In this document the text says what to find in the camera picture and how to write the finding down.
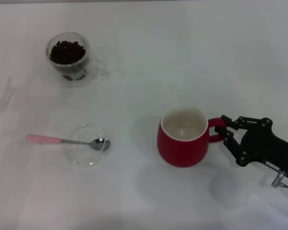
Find red mug white inside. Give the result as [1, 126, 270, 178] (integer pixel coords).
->
[156, 104, 228, 169]

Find clear glass cup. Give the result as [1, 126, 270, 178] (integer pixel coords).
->
[45, 32, 110, 88]

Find pink handled metal spoon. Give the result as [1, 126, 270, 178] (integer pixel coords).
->
[25, 134, 111, 152]

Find silver connector with cable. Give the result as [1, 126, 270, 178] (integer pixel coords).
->
[270, 170, 288, 190]

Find dark coffee beans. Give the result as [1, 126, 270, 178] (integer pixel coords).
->
[49, 40, 86, 66]

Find clear glass saucer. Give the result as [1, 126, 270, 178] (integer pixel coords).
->
[64, 123, 111, 168]

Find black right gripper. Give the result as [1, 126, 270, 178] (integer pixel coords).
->
[215, 115, 288, 180]

